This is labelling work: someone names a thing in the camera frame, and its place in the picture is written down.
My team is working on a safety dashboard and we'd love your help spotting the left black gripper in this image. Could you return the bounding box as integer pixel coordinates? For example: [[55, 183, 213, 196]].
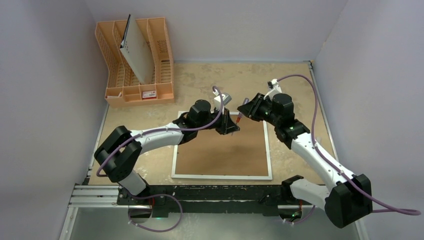
[[196, 106, 240, 136]]

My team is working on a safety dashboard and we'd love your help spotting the blue handled screwdriver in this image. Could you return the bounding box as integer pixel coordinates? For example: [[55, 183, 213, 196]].
[[236, 98, 250, 127]]

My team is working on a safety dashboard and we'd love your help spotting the white picture frame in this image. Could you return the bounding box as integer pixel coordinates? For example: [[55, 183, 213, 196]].
[[171, 117, 273, 181]]

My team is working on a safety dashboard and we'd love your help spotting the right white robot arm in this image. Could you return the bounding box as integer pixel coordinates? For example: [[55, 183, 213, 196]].
[[237, 93, 373, 228]]

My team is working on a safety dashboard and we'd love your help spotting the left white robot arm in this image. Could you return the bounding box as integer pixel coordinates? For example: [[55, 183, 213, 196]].
[[93, 99, 240, 205]]

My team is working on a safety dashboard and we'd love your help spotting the small red white box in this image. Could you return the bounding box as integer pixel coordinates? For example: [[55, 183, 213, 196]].
[[141, 90, 157, 100]]

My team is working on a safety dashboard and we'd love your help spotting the orange plastic file organizer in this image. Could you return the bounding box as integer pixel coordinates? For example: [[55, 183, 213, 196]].
[[95, 15, 175, 108]]

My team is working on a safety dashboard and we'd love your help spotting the white board in organizer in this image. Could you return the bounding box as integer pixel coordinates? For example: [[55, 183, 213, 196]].
[[119, 14, 155, 85]]

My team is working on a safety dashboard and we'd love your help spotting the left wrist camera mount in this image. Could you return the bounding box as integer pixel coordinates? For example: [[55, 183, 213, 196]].
[[213, 91, 232, 111]]

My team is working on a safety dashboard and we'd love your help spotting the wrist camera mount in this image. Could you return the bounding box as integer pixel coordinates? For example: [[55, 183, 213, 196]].
[[265, 78, 283, 100], [213, 91, 232, 111]]

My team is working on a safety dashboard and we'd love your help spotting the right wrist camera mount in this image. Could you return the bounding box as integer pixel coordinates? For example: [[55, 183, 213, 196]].
[[265, 78, 283, 100]]

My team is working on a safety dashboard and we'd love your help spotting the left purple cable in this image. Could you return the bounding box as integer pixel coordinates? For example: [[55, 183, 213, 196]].
[[96, 85, 223, 178]]

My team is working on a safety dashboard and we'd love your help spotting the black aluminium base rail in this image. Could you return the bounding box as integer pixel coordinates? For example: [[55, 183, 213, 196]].
[[67, 183, 362, 220]]

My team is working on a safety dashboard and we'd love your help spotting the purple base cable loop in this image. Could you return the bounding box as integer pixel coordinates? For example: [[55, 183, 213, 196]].
[[128, 192, 186, 233]]

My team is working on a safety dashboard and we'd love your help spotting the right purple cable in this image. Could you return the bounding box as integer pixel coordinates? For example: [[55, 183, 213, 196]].
[[276, 74, 422, 216]]

